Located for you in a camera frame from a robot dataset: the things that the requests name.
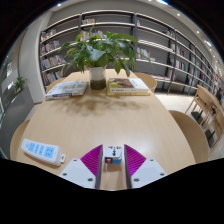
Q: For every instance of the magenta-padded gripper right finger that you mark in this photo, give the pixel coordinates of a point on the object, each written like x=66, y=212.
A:
x=146, y=171

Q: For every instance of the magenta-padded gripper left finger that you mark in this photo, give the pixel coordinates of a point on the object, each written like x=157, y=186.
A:
x=80, y=171

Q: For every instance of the white and blue charger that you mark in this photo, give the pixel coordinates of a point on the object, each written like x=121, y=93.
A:
x=113, y=154

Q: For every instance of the white power strip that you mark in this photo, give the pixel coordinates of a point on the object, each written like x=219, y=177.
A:
x=41, y=151

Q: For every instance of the light wooden round-back chair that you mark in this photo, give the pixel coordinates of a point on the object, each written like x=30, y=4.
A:
x=148, y=81
x=191, y=136

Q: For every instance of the open magazine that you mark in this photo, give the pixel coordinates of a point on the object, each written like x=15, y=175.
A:
x=68, y=89

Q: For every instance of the yellow hardcover book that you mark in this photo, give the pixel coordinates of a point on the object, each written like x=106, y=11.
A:
x=128, y=86

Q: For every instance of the small potted background plant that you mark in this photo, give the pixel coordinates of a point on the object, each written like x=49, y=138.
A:
x=20, y=83

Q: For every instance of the large potted green plant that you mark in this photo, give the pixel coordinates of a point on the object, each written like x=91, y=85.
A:
x=98, y=55

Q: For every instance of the grey bookshelf unit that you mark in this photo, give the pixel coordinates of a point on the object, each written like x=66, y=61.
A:
x=166, y=40

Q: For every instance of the ceiling lights group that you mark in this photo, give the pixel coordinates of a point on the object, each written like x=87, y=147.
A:
x=208, y=43

